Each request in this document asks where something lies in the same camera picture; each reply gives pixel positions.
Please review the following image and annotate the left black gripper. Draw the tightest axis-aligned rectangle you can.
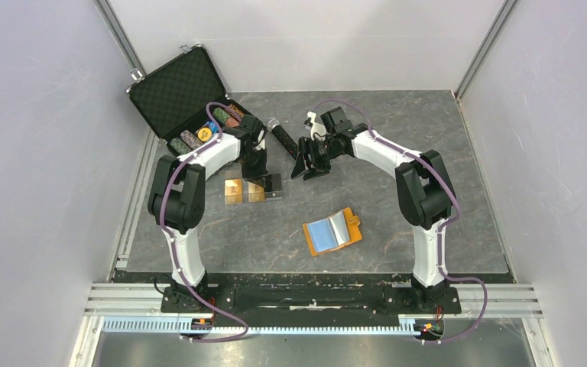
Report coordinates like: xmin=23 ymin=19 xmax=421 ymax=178
xmin=238 ymin=147 xmax=269 ymax=189

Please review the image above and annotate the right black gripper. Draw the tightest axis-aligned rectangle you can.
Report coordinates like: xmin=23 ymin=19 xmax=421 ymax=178
xmin=292 ymin=136 xmax=340 ymax=180

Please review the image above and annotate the orange leather card holder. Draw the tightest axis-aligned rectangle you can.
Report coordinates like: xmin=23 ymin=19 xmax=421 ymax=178
xmin=303 ymin=207 xmax=363 ymax=256

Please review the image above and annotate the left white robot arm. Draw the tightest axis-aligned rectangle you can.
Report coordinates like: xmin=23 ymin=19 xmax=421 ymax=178
xmin=148 ymin=115 xmax=281 ymax=312

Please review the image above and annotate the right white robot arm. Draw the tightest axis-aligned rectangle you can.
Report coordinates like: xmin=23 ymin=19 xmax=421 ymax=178
xmin=291 ymin=107 xmax=459 ymax=312

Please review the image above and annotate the black card in case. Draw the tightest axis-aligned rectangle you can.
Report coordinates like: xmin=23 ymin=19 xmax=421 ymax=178
xmin=264 ymin=174 xmax=284 ymax=201

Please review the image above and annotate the middle gold card in case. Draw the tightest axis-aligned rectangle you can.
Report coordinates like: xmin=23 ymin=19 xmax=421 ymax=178
xmin=247 ymin=182 xmax=266 ymax=203

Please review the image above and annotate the gold card in case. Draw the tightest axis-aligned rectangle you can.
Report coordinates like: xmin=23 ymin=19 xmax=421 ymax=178
xmin=223 ymin=171 xmax=244 ymax=205
xmin=247 ymin=182 xmax=266 ymax=203

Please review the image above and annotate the left gold card in case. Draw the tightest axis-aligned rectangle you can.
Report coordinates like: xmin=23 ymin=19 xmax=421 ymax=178
xmin=223 ymin=171 xmax=244 ymax=205

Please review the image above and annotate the blue card deck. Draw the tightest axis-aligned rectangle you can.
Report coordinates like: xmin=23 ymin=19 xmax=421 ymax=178
xmin=207 ymin=121 xmax=222 ymax=134

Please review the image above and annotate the black glitter cylinder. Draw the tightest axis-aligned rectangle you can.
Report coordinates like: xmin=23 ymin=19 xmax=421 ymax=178
xmin=266 ymin=118 xmax=299 ymax=160

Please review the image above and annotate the yellow poker chip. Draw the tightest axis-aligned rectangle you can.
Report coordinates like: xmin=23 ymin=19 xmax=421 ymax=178
xmin=196 ymin=127 xmax=213 ymax=142

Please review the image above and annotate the green red chip stack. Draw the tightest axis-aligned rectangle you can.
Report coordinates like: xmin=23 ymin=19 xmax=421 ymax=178
xmin=212 ymin=107 xmax=240 ymax=128

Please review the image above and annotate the brown patterned chip stack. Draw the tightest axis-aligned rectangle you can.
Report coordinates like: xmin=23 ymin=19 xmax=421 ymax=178
xmin=226 ymin=104 xmax=245 ymax=119

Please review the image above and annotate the purple patterned chip stack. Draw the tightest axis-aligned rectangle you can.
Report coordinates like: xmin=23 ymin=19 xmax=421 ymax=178
xmin=180 ymin=130 xmax=203 ymax=150

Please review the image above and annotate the green purple chip stack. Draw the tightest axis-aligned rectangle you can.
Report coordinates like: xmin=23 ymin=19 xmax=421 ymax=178
xmin=169 ymin=138 xmax=192 ymax=156

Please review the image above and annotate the black poker chip case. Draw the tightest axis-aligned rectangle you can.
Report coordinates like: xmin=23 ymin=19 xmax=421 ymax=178
xmin=127 ymin=45 xmax=250 ymax=156

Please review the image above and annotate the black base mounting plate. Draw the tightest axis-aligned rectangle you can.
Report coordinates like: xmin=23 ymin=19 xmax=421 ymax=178
xmin=155 ymin=273 xmax=462 ymax=329

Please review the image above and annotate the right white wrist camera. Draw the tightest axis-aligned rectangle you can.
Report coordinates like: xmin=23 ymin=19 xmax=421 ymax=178
xmin=304 ymin=111 xmax=327 ymax=141

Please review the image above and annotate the grey slotted cable duct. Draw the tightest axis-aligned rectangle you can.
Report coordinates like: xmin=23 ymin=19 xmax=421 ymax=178
xmin=101 ymin=316 xmax=446 ymax=336

